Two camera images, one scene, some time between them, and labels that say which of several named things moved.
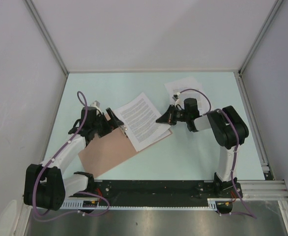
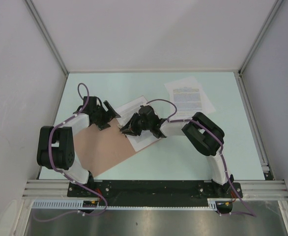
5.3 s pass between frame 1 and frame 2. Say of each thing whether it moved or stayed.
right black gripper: moved
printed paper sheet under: stayed
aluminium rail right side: stayed
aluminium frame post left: stayed
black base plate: stayed
